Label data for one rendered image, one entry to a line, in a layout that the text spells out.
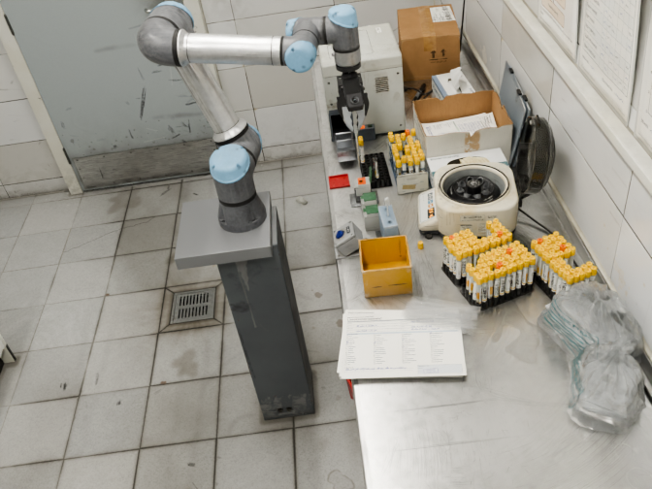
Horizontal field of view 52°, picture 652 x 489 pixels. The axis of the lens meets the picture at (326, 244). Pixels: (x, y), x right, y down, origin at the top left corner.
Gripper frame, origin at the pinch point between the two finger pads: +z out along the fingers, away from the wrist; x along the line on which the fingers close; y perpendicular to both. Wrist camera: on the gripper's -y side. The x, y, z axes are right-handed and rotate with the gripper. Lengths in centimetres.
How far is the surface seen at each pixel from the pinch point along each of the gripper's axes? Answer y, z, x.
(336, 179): 13.3, 26.7, 7.6
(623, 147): -56, -19, -53
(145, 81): 164, 51, 100
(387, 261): -31.8, 25.7, -3.4
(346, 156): 20.9, 23.1, 2.8
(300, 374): -16, 89, 30
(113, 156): 163, 93, 132
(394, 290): -44, 25, -3
